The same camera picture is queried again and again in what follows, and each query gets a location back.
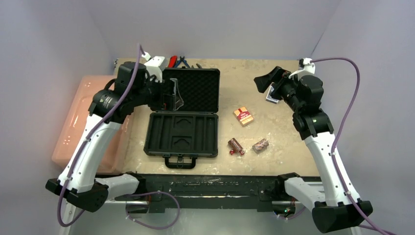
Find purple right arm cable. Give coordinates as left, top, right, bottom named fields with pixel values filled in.
left=309, top=57, right=398, bottom=235

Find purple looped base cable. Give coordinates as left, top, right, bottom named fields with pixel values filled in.
left=125, top=190, right=181, bottom=230

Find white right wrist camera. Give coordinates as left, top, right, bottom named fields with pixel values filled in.
left=289, top=58, right=316, bottom=80

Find orange plastic storage bin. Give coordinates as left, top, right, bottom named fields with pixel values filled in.
left=51, top=75, right=134, bottom=173

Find black poker carrying case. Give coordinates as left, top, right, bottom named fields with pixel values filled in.
left=143, top=68, right=220, bottom=169

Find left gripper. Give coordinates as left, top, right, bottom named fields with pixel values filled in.
left=132, top=73, right=183, bottom=111

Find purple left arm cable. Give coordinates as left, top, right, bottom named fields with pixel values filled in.
left=57, top=44, right=146, bottom=227

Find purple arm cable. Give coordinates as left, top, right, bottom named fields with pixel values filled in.
left=309, top=57, right=398, bottom=235
left=57, top=44, right=146, bottom=227

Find blue playing card deck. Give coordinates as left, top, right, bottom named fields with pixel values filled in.
left=265, top=86, right=279, bottom=104

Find blue handled cutters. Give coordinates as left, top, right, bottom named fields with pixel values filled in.
left=174, top=56, right=191, bottom=68

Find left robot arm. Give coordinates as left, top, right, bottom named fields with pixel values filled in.
left=46, top=56, right=169, bottom=212

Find red Texas Hold'em card deck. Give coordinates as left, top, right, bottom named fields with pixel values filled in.
left=233, top=106, right=254, bottom=127

